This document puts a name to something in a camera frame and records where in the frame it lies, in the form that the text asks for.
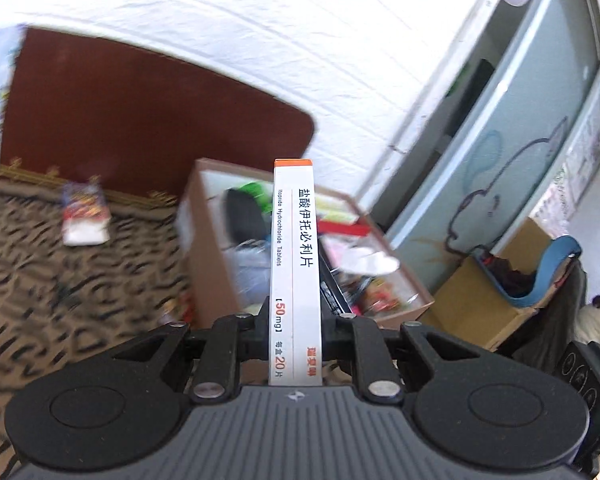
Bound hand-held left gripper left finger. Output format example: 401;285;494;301
111;294;274;405

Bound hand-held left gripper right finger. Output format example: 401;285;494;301
322;305;482;405

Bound cardboard storage box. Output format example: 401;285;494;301
176;158;437;363

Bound white orange medicine box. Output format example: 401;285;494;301
268;158;326;389

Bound yellow-green medicine box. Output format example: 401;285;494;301
314;195;362;226

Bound colourful small packets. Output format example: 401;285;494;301
349;277;421;315

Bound clear plastic bag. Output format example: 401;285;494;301
228;241;272;307

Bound white plastic object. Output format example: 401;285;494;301
341;246;402;277

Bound pink packet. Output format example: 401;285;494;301
322;236;362;275

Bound dark fabric bag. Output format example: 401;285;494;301
522;259;589;361

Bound red flat box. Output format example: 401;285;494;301
320;221;372;239

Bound black object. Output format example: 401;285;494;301
223;187;267;248

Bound large brown cardboard box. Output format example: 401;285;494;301
421;216;577;352

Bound green packet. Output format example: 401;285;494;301
241;180;275;212

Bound dark clothes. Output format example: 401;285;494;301
479;254;537;298

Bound black patterned brown blanket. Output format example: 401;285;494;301
0;157;197;466

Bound colourful snack packet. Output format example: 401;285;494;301
61;175;112;247

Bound printed sticker sheet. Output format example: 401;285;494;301
529;67;600;242

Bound brown wooden headboard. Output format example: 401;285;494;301
0;26;317;202

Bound white framed sliding glass door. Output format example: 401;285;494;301
384;0;600;266

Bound blue curved strap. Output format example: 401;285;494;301
471;235;584;309

